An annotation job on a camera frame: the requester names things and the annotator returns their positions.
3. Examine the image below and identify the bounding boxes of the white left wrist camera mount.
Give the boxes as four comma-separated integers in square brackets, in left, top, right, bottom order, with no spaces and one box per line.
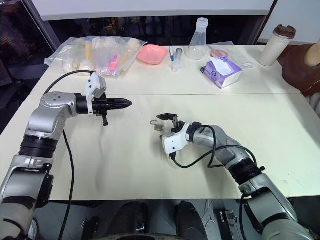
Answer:
[84,71,108,116]

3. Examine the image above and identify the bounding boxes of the metal strap buckle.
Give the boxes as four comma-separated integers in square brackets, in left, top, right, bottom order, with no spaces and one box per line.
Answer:
[219,209,238,226]

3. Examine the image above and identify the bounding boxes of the dark rounded shape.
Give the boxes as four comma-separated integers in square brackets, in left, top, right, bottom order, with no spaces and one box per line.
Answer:
[174,200,204,240]

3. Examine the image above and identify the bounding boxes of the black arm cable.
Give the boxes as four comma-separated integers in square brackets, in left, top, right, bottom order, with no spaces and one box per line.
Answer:
[168,124,266,240]
[42,70,95,240]

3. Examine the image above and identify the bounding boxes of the black strap clip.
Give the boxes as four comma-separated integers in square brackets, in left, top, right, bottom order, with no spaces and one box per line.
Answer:
[80,216,99,236]

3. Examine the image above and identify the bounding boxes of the pink plastic dish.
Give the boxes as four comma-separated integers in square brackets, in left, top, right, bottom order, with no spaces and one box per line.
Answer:
[136,44,169,66]

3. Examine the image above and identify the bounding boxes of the beige cup with brown lid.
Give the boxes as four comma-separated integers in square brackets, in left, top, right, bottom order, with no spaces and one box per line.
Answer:
[258,24,298,67]

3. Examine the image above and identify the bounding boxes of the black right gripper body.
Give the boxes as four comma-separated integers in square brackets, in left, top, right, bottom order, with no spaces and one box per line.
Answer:
[170,116,187,134]

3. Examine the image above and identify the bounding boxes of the white ledge board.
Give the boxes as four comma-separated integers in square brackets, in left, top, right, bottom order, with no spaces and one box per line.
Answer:
[39,0,279,22]

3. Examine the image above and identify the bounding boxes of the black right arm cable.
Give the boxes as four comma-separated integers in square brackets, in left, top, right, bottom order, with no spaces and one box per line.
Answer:
[168,124,266,240]

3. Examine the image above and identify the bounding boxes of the clear plastic syringe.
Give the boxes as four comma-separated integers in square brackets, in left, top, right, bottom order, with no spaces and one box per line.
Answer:
[170,47,185,74]

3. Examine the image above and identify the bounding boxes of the purple tissue box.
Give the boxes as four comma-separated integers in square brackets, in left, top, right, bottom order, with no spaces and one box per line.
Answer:
[199,55,244,90]

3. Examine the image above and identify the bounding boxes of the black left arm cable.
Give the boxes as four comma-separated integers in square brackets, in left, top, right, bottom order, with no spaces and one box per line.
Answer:
[42,70,95,240]

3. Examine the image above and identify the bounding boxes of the brass padlock with key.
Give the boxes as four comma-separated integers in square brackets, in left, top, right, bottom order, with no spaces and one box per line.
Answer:
[149,119,167,132]

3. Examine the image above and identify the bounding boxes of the pink petri dish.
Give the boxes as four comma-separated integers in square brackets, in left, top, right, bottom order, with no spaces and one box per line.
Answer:
[209,48,230,59]

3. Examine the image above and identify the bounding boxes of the clear plastic conical flask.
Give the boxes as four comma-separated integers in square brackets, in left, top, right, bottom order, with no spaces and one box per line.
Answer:
[185,17,210,61]

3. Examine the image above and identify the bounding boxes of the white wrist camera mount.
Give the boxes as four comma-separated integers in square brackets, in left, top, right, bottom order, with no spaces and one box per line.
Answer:
[161,122,194,159]
[84,71,108,116]

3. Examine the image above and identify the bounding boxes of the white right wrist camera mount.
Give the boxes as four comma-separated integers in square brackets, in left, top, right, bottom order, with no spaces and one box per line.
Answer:
[161,122,194,159]

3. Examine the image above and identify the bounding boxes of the clear plastic bag of supplies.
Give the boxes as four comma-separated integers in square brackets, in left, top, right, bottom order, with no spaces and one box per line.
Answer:
[44,35,149,79]

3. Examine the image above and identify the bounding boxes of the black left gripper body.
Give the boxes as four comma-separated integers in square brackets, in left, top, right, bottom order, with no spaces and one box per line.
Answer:
[91,96,110,127]

